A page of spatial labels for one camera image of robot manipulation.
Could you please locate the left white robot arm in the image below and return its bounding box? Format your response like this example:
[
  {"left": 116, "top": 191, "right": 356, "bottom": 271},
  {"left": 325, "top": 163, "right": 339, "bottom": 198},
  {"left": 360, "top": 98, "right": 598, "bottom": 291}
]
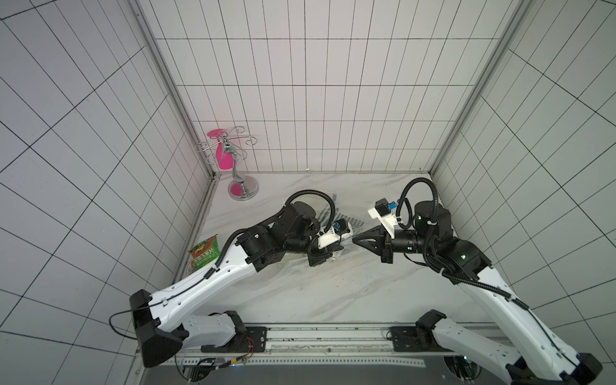
[{"left": 129, "top": 201, "right": 352, "bottom": 368}]

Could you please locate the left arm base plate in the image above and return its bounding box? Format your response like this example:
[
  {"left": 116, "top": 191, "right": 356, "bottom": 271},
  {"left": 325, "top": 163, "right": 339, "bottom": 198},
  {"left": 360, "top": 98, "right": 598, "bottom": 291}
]
[{"left": 201, "top": 327, "right": 268, "bottom": 354}]

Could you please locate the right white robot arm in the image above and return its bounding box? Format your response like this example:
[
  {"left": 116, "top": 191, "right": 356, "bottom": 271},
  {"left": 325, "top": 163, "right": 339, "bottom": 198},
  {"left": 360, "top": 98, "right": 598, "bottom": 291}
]
[{"left": 353, "top": 199, "right": 603, "bottom": 384}]

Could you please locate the colourful snack packet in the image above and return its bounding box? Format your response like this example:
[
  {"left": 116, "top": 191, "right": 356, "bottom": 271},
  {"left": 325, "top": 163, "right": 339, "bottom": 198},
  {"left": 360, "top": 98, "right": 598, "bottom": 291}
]
[{"left": 187, "top": 235, "right": 221, "bottom": 275}]

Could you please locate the green striped Doraemon towel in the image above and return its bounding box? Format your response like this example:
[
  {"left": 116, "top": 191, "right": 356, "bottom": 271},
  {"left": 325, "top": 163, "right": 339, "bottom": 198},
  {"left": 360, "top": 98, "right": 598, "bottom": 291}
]
[{"left": 335, "top": 209, "right": 365, "bottom": 234}]

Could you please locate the aluminium mounting rail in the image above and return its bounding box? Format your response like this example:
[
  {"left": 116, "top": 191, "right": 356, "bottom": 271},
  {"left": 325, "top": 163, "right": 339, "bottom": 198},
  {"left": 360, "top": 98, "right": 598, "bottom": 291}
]
[{"left": 136, "top": 321, "right": 526, "bottom": 357}]

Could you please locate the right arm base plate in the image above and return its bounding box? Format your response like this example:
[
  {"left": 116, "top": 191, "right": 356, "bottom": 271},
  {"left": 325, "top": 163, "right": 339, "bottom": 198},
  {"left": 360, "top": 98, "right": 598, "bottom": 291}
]
[{"left": 386, "top": 327, "right": 449, "bottom": 353}]

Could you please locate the chrome cup holder stand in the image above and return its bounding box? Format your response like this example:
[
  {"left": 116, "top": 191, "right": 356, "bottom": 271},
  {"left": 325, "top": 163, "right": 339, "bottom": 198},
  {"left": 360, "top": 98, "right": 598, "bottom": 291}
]
[{"left": 196, "top": 126, "right": 259, "bottom": 201}]

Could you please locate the clear plastic vacuum bag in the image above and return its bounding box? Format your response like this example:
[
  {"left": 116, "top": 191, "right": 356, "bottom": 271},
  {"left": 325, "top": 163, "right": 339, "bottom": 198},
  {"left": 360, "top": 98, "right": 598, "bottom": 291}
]
[{"left": 283, "top": 189, "right": 354, "bottom": 258}]

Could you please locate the pink plastic cup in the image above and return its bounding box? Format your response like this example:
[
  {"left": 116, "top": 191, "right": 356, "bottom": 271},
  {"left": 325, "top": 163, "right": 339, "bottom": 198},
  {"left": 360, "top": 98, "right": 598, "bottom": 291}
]
[{"left": 207, "top": 129, "right": 234, "bottom": 171}]

